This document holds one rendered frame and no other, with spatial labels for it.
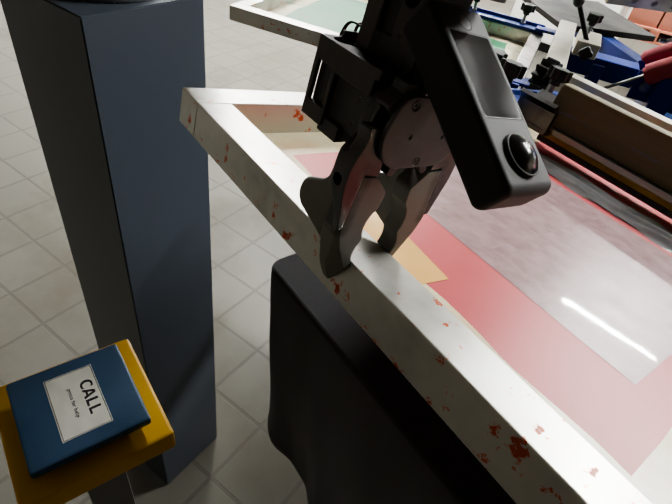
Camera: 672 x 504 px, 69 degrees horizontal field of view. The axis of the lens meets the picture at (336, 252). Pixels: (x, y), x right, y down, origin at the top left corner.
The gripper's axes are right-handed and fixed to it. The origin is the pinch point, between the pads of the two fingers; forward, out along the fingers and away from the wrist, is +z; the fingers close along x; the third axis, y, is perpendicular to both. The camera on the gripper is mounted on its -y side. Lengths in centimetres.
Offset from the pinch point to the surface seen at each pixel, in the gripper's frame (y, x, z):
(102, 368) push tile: 14.4, 13.6, 21.8
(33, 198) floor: 187, -11, 116
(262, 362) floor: 65, -54, 108
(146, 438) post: 6.2, 12.2, 23.3
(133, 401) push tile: 9.4, 12.3, 21.6
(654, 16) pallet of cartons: 238, -633, -20
